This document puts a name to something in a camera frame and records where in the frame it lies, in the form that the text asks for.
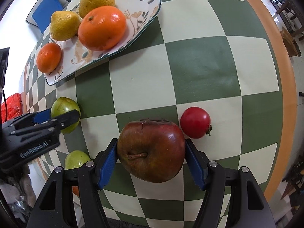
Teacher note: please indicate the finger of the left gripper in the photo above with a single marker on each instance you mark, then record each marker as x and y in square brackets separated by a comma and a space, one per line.
[64, 121]
[28, 120]

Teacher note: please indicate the red apple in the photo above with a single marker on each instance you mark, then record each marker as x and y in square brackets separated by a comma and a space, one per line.
[152, 150]

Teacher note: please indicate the small orange mandarin near edge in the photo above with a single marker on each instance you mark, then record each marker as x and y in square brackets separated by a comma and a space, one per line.
[75, 190]

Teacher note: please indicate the floral ceramic plate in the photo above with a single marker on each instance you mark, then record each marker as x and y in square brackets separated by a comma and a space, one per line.
[139, 14]

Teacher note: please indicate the yellow lemon pointed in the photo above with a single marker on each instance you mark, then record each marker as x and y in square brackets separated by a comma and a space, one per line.
[64, 25]

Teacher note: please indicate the small wooden stool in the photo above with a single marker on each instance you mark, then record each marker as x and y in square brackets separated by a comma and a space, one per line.
[290, 43]

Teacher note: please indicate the large orange mandarin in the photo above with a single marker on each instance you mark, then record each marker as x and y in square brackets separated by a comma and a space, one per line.
[102, 28]

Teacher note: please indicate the wooden desk with monitor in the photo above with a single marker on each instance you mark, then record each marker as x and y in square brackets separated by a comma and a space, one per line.
[285, 2]

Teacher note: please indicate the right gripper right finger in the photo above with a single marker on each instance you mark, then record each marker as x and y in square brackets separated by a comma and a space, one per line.
[248, 205]

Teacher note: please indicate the red tomato upper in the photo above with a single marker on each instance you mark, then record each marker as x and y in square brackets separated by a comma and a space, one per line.
[196, 122]

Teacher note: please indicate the blue folding mat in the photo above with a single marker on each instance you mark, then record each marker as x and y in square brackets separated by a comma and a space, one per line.
[41, 12]

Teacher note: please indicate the yellow lemon round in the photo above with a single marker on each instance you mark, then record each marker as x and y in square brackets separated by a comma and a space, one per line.
[85, 6]

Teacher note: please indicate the green checkered tablecloth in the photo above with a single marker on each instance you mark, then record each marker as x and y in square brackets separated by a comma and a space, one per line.
[212, 54]

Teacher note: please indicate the red plastic bag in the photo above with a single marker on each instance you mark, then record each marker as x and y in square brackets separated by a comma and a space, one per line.
[12, 108]

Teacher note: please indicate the green apple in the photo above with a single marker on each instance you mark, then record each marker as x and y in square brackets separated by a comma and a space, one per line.
[75, 159]
[63, 105]

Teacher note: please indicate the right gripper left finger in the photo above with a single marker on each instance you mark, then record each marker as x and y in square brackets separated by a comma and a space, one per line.
[55, 207]

